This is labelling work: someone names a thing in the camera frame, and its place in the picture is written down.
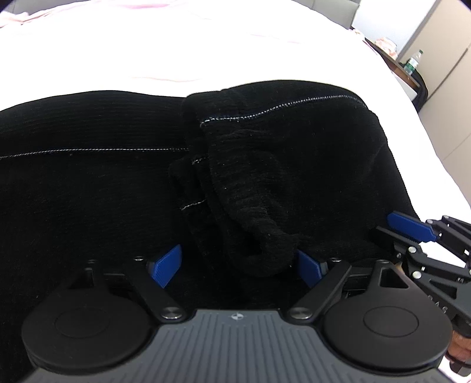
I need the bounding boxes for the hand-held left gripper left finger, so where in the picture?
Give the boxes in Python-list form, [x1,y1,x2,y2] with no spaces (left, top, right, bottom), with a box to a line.
[83,244,188,323]

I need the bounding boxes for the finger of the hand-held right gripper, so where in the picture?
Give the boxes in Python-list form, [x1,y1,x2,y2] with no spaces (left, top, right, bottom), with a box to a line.
[386,211,471,259]
[369,226,471,288]

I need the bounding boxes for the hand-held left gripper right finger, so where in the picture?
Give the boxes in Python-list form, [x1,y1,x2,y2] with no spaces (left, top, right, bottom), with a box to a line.
[287,250,419,323]

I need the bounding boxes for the black pants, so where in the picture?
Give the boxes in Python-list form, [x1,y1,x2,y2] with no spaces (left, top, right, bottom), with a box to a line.
[0,79,429,383]

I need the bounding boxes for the person's right hand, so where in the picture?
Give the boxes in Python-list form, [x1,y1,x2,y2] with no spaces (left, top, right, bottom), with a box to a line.
[445,325,471,377]

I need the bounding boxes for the black cloth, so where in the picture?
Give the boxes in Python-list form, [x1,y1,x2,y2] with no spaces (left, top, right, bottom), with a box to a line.
[412,72,429,111]

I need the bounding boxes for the beige wardrobe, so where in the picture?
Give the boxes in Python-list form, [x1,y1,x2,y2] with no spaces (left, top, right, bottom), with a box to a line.
[399,0,471,196]

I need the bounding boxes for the white nightstand with wooden top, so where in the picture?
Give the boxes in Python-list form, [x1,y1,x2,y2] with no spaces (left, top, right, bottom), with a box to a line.
[362,37,429,111]

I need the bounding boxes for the clear plastic bottle green label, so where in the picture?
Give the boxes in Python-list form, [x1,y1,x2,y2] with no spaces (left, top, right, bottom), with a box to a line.
[404,49,423,76]

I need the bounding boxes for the pink and white tissue pack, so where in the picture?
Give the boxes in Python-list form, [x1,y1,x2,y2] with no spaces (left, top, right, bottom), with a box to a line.
[375,37,399,58]

